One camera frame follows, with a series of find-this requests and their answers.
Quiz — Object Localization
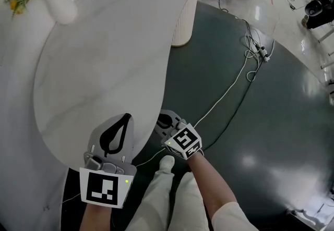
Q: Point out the person's left white shoe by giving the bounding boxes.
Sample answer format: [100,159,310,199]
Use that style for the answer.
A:
[158,155,176,174]

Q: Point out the person's light trousers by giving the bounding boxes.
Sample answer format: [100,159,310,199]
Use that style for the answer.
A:
[124,169,212,231]

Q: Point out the white curved table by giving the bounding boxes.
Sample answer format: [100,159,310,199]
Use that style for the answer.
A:
[33,0,219,171]

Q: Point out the white plastic object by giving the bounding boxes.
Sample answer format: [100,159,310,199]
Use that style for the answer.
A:
[286,202,334,228]

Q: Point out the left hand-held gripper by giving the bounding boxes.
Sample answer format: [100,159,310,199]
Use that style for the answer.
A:
[79,113,138,209]

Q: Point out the person's left forearm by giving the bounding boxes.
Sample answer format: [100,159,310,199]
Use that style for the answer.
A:
[79,201,113,231]

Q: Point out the person's right forearm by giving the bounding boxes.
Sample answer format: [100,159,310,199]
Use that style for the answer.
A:
[186,152,238,215]

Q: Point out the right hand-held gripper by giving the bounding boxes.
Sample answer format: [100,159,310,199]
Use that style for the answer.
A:
[156,109,204,160]

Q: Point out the black cable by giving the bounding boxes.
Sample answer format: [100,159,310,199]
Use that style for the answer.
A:
[202,17,263,151]

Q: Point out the grey seat-shaped device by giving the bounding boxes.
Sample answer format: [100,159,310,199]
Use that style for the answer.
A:
[304,0,325,17]

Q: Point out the person's white printed shirt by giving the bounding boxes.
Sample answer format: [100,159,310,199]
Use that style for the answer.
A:
[210,201,259,231]

